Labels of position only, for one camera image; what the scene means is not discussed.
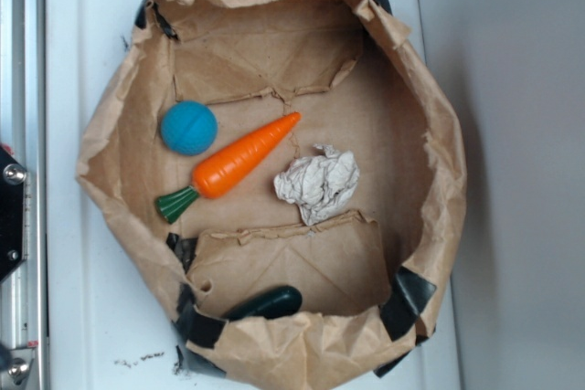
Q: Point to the dark green plastic pickle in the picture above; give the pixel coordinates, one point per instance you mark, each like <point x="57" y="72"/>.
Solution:
<point x="272" y="304"/>

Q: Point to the crumpled white paper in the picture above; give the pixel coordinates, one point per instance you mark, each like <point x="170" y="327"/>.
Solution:
<point x="320" y="185"/>

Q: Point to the brown paper bag tray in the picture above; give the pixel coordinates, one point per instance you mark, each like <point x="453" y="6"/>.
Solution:
<point x="373" y="277"/>

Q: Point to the orange plastic carrot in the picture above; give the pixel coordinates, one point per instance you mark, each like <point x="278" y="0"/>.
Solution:
<point x="224" y="169"/>

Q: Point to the blue plastic ball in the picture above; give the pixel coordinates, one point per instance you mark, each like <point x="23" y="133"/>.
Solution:
<point x="189" y="128"/>

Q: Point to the white plastic tray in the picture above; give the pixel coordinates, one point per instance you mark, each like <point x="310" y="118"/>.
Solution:
<point x="107" y="329"/>

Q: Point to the aluminium rail frame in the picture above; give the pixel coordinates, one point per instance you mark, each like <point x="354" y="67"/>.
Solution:
<point x="24" y="301"/>

